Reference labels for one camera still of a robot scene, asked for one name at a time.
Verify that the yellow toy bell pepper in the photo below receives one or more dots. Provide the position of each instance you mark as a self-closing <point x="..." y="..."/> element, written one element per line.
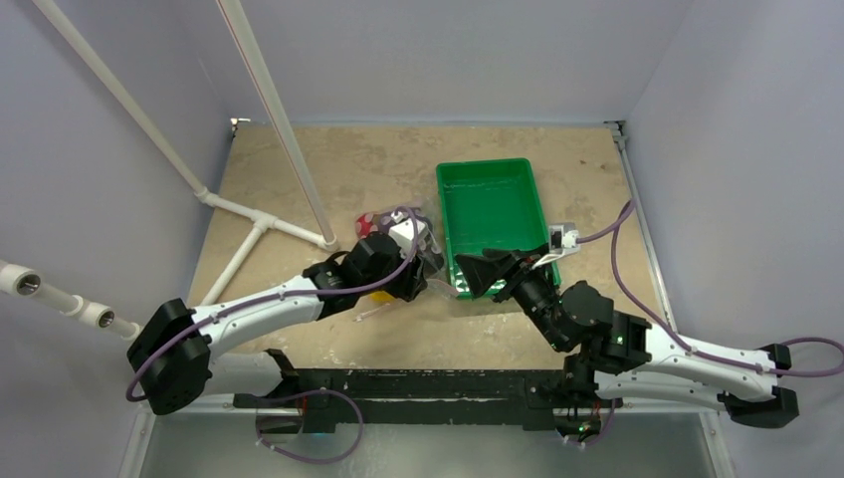
<point x="381" y="297"/>

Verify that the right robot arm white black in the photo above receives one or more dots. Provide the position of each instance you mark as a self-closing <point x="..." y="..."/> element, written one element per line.
<point x="611" y="354"/>

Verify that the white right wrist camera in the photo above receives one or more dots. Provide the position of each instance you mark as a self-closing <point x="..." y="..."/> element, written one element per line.
<point x="562" y="240"/>

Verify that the white pvc pipe frame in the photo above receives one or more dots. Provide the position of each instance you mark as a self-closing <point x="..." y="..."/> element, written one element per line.
<point x="21" y="281"/>

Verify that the green plastic tray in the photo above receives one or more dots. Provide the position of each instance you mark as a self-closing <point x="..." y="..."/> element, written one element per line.
<point x="488" y="204"/>

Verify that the clear pink zip top bag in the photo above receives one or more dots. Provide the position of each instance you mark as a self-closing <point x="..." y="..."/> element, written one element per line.
<point x="434" y="259"/>

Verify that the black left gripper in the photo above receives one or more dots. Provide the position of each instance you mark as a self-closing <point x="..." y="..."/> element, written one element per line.
<point x="410" y="284"/>

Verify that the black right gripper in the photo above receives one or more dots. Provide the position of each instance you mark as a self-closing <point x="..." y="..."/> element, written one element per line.
<point x="508" y="274"/>

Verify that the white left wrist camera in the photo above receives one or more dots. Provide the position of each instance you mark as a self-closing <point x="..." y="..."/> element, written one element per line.
<point x="406" y="232"/>

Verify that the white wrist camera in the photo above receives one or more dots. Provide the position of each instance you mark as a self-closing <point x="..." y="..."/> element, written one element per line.
<point x="562" y="240"/>
<point x="406" y="232"/>

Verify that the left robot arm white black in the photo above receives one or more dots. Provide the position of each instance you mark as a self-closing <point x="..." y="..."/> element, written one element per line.
<point x="172" y="356"/>

